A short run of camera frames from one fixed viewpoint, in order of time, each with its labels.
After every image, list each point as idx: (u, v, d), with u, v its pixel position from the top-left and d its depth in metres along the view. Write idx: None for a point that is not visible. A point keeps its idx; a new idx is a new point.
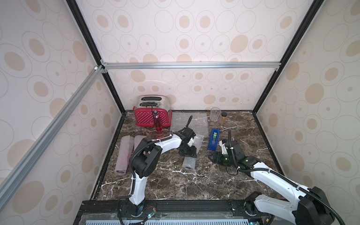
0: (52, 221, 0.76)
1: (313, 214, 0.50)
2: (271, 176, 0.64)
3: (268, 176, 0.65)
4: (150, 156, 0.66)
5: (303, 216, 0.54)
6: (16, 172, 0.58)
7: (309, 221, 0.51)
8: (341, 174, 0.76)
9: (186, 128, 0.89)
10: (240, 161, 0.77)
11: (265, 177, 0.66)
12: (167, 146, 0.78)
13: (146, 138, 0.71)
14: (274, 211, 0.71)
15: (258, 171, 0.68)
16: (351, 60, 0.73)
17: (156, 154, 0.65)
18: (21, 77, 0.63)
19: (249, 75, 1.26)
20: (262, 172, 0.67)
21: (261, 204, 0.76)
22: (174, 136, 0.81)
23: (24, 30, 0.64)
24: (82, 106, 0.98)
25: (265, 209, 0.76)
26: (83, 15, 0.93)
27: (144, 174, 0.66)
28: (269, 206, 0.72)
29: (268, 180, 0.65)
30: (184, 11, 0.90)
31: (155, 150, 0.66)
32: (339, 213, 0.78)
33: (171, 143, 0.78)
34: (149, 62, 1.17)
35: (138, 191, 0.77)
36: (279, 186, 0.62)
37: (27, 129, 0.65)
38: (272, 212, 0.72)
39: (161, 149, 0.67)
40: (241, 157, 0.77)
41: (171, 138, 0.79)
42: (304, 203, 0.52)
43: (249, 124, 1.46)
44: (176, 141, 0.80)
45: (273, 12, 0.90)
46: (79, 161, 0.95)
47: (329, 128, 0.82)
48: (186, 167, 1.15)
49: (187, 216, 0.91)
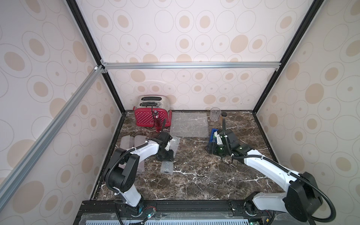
0: (52, 221, 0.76)
1: (303, 197, 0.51)
2: (264, 162, 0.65)
3: (261, 163, 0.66)
4: (128, 166, 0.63)
5: (293, 200, 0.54)
6: (16, 172, 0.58)
7: (299, 204, 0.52)
8: (341, 174, 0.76)
9: (162, 132, 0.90)
10: (234, 148, 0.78)
11: (257, 164, 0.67)
12: (146, 153, 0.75)
13: (119, 150, 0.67)
14: (271, 206, 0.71)
15: (251, 158, 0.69)
16: (351, 60, 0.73)
17: (134, 164, 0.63)
18: (21, 77, 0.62)
19: (249, 75, 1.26)
20: (255, 159, 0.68)
21: (258, 200, 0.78)
22: (149, 142, 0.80)
23: (24, 30, 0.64)
24: (82, 106, 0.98)
25: (264, 206, 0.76)
26: (83, 15, 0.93)
27: (125, 188, 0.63)
28: (265, 200, 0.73)
29: (261, 166, 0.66)
30: (184, 11, 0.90)
31: (132, 159, 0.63)
32: (339, 213, 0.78)
33: (148, 149, 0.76)
34: (149, 62, 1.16)
35: (130, 198, 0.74)
36: (271, 173, 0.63)
37: (27, 129, 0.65)
38: (270, 207, 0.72)
39: (138, 157, 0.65)
40: (235, 145, 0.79)
41: (147, 145, 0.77)
42: (295, 187, 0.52)
43: (249, 124, 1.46)
44: (154, 146, 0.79)
45: (273, 12, 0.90)
46: (79, 161, 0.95)
47: (329, 128, 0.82)
48: (163, 171, 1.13)
49: (187, 216, 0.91)
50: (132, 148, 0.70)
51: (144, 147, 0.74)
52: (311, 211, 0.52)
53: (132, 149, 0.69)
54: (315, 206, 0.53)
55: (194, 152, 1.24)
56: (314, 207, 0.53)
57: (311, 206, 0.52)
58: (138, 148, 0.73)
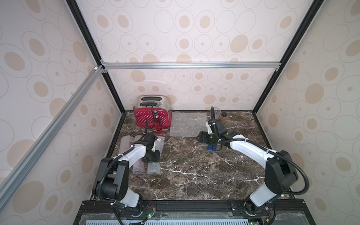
0: (52, 221, 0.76)
1: (277, 172, 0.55)
2: (247, 144, 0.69)
3: (245, 145, 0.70)
4: (118, 173, 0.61)
5: (270, 176, 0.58)
6: (16, 173, 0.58)
7: (274, 179, 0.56)
8: (341, 174, 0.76)
9: (146, 133, 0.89)
10: (221, 134, 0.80)
11: (242, 146, 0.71)
12: (134, 158, 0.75)
13: (104, 159, 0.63)
14: (264, 196, 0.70)
15: (236, 142, 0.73)
16: (351, 60, 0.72)
17: (124, 170, 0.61)
18: (21, 77, 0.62)
19: (249, 75, 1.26)
20: (239, 142, 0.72)
21: (255, 197, 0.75)
22: (136, 146, 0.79)
23: (24, 30, 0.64)
24: (82, 106, 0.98)
25: (261, 200, 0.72)
26: (83, 15, 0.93)
27: (119, 197, 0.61)
28: (257, 191, 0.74)
29: (244, 148, 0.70)
30: (184, 11, 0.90)
31: (121, 165, 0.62)
32: (339, 213, 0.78)
33: (136, 153, 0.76)
34: (149, 62, 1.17)
35: (128, 201, 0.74)
36: (253, 153, 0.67)
37: (27, 129, 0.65)
38: (265, 198, 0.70)
39: (127, 162, 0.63)
40: (223, 131, 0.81)
41: (134, 149, 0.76)
42: (271, 162, 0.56)
43: (249, 124, 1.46)
44: (141, 148, 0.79)
45: (273, 12, 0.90)
46: (79, 161, 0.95)
47: (329, 128, 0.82)
48: (151, 173, 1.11)
49: (187, 216, 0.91)
50: (120, 154, 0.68)
51: (131, 152, 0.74)
52: (287, 185, 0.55)
53: (119, 156, 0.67)
54: (291, 181, 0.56)
55: (194, 152, 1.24)
56: (290, 182, 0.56)
57: (288, 181, 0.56)
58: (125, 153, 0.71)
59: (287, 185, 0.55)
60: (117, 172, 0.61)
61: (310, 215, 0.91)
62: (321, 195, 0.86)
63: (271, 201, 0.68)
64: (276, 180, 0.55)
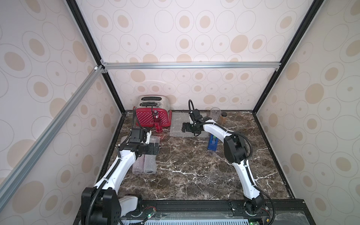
0: (52, 221, 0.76)
1: (229, 143, 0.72)
2: (214, 126, 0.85)
3: (212, 127, 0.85)
4: (106, 205, 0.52)
5: (226, 148, 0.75)
6: (16, 172, 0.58)
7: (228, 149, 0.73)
8: (341, 174, 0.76)
9: (134, 130, 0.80)
10: (198, 119, 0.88)
11: (210, 128, 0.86)
12: (121, 176, 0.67)
13: (86, 190, 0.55)
14: (243, 180, 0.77)
15: (206, 124, 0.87)
16: (351, 60, 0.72)
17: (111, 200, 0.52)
18: (21, 77, 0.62)
19: (249, 75, 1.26)
20: (208, 124, 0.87)
21: (246, 192, 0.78)
22: (122, 157, 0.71)
23: (24, 30, 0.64)
24: (82, 106, 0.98)
25: (248, 188, 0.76)
26: (83, 15, 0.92)
27: None
28: (242, 184, 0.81)
29: (212, 129, 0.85)
30: (184, 11, 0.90)
31: (108, 195, 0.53)
32: (339, 213, 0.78)
33: (123, 170, 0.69)
34: (149, 62, 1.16)
35: (126, 209, 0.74)
36: (218, 134, 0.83)
37: (27, 129, 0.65)
38: (245, 182, 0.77)
39: (113, 191, 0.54)
40: (199, 116, 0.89)
41: (121, 163, 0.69)
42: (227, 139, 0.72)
43: (249, 124, 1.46)
44: (130, 158, 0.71)
45: (273, 12, 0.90)
46: (78, 161, 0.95)
47: (329, 128, 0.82)
48: (146, 171, 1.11)
49: (187, 216, 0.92)
50: (103, 180, 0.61)
51: (117, 173, 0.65)
52: (238, 155, 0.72)
53: (103, 183, 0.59)
54: (242, 152, 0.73)
55: (194, 152, 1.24)
56: (241, 153, 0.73)
57: (238, 152, 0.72)
58: (108, 176, 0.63)
59: (237, 155, 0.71)
60: (105, 205, 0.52)
61: (310, 215, 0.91)
62: (321, 195, 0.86)
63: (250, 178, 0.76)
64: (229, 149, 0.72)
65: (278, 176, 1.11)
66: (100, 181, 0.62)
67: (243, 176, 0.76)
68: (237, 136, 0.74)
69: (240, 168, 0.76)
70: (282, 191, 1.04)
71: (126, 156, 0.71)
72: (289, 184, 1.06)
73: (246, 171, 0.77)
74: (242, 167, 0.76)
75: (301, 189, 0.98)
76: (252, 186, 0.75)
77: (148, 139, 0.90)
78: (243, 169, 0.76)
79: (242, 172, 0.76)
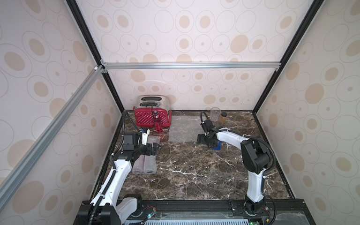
0: (52, 221, 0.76)
1: (249, 148, 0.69)
2: (229, 133, 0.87)
3: (227, 133, 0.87)
4: (105, 221, 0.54)
5: (245, 155, 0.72)
6: (16, 173, 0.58)
7: (248, 155, 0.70)
8: (341, 174, 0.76)
9: (126, 136, 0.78)
10: (210, 128, 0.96)
11: (225, 135, 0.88)
12: (117, 187, 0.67)
13: (82, 205, 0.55)
14: (253, 185, 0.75)
15: (220, 132, 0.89)
16: (351, 59, 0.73)
17: (109, 217, 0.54)
18: (21, 77, 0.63)
19: (249, 75, 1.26)
20: (222, 132, 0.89)
21: (251, 194, 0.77)
22: (116, 168, 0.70)
23: (24, 30, 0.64)
24: (82, 106, 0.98)
25: (255, 193, 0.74)
26: (82, 15, 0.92)
27: None
28: (249, 186, 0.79)
29: (227, 136, 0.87)
30: (184, 11, 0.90)
31: (106, 212, 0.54)
32: (339, 213, 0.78)
33: (120, 182, 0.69)
34: (149, 62, 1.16)
35: (126, 213, 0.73)
36: (233, 139, 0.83)
37: (26, 129, 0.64)
38: (255, 188, 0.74)
39: (112, 208, 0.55)
40: (212, 125, 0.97)
41: (116, 175, 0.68)
42: (245, 143, 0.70)
43: (249, 124, 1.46)
44: (125, 168, 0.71)
45: (273, 12, 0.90)
46: (79, 161, 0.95)
47: (329, 128, 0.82)
48: (146, 171, 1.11)
49: (187, 216, 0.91)
50: (101, 195, 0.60)
51: (114, 186, 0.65)
52: (259, 164, 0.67)
53: (100, 198, 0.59)
54: (264, 161, 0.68)
55: (194, 152, 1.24)
56: (262, 161, 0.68)
57: (260, 160, 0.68)
58: (105, 191, 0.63)
59: (259, 163, 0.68)
60: (104, 221, 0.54)
61: (310, 215, 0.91)
62: (321, 195, 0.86)
63: (261, 186, 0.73)
64: (249, 156, 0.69)
65: (278, 176, 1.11)
66: (96, 197, 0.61)
67: (256, 183, 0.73)
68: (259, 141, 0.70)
69: (257, 177, 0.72)
70: (282, 191, 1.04)
71: (121, 166, 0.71)
72: (289, 184, 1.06)
73: (261, 180, 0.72)
74: (258, 176, 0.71)
75: (300, 189, 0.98)
76: (261, 192, 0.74)
77: (145, 139, 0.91)
78: (258, 178, 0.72)
79: (257, 180, 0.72)
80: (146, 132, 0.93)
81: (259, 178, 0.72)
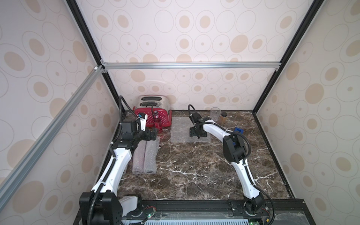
0: (52, 221, 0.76)
1: (228, 143, 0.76)
2: (214, 126, 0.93)
3: (212, 127, 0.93)
4: (106, 207, 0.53)
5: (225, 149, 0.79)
6: (16, 172, 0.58)
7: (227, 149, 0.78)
8: (341, 174, 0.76)
9: (124, 125, 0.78)
10: (197, 119, 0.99)
11: (210, 128, 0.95)
12: (118, 175, 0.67)
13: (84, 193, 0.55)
14: (243, 180, 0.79)
15: (206, 124, 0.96)
16: (351, 60, 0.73)
17: (110, 202, 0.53)
18: (21, 78, 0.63)
19: (249, 75, 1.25)
20: (208, 124, 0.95)
21: (246, 192, 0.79)
22: (116, 156, 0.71)
23: (25, 30, 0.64)
24: (82, 106, 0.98)
25: (247, 188, 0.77)
26: (83, 15, 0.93)
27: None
28: (242, 185, 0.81)
29: (211, 129, 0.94)
30: (185, 11, 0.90)
31: (106, 198, 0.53)
32: (339, 213, 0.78)
33: (120, 168, 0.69)
34: (149, 62, 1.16)
35: (127, 206, 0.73)
36: (217, 132, 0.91)
37: (26, 129, 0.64)
38: (244, 182, 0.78)
39: (112, 194, 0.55)
40: (199, 117, 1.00)
41: (116, 164, 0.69)
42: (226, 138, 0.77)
43: (249, 124, 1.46)
44: (125, 156, 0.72)
45: (273, 11, 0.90)
46: (78, 161, 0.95)
47: (329, 128, 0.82)
48: (146, 171, 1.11)
49: (187, 216, 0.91)
50: (101, 183, 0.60)
51: (114, 174, 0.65)
52: (236, 154, 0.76)
53: (101, 185, 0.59)
54: (240, 152, 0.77)
55: (194, 152, 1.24)
56: (239, 152, 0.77)
57: (237, 151, 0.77)
58: (105, 178, 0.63)
59: (236, 155, 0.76)
60: (106, 207, 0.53)
61: (310, 215, 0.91)
62: (321, 195, 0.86)
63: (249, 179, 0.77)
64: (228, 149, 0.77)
65: (278, 176, 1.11)
66: (97, 184, 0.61)
67: (243, 176, 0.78)
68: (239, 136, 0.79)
69: (240, 168, 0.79)
70: (282, 191, 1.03)
71: (121, 155, 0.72)
72: (289, 184, 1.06)
73: (245, 170, 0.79)
74: (241, 167, 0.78)
75: (301, 189, 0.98)
76: (252, 186, 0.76)
77: (143, 125, 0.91)
78: (242, 169, 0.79)
79: (241, 172, 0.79)
80: (144, 118, 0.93)
81: (243, 168, 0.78)
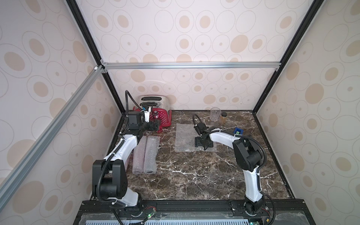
0: (52, 221, 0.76)
1: (241, 147, 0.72)
2: (221, 133, 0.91)
3: (219, 134, 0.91)
4: (115, 174, 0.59)
5: (238, 155, 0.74)
6: (16, 172, 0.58)
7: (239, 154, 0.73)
8: (341, 174, 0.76)
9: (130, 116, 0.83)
10: (203, 130, 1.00)
11: (217, 136, 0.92)
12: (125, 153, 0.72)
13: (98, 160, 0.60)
14: (250, 184, 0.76)
15: (213, 133, 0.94)
16: (350, 60, 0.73)
17: (120, 170, 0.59)
18: (21, 78, 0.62)
19: (249, 75, 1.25)
20: (215, 132, 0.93)
21: (249, 194, 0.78)
22: (126, 138, 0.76)
23: (24, 30, 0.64)
24: (82, 106, 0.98)
25: (253, 192, 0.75)
26: (83, 15, 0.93)
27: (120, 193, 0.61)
28: (246, 186, 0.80)
29: (219, 136, 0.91)
30: (184, 11, 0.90)
31: (116, 165, 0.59)
32: (339, 213, 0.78)
33: (128, 146, 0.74)
34: (149, 62, 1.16)
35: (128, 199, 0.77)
36: (225, 139, 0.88)
37: (26, 129, 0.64)
38: (251, 187, 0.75)
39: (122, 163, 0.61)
40: (204, 127, 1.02)
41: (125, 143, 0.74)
42: (237, 142, 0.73)
43: (249, 124, 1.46)
44: (132, 140, 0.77)
45: (273, 11, 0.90)
46: (79, 161, 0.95)
47: (329, 128, 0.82)
48: (146, 170, 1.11)
49: (188, 216, 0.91)
50: (111, 153, 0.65)
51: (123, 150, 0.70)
52: (252, 161, 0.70)
53: (111, 155, 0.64)
54: (255, 158, 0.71)
55: (194, 152, 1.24)
56: (254, 159, 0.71)
57: (252, 157, 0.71)
58: (116, 151, 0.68)
59: (252, 161, 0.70)
60: (116, 173, 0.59)
61: (310, 215, 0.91)
62: (321, 195, 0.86)
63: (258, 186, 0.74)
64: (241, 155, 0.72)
65: (278, 176, 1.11)
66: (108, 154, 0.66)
67: (251, 182, 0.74)
68: (251, 140, 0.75)
69: (252, 176, 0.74)
70: (282, 191, 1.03)
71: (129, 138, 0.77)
72: (289, 184, 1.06)
73: (256, 177, 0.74)
74: (253, 175, 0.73)
75: (301, 189, 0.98)
76: (258, 191, 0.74)
77: (147, 117, 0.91)
78: (253, 176, 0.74)
79: (251, 179, 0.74)
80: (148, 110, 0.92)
81: (254, 176, 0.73)
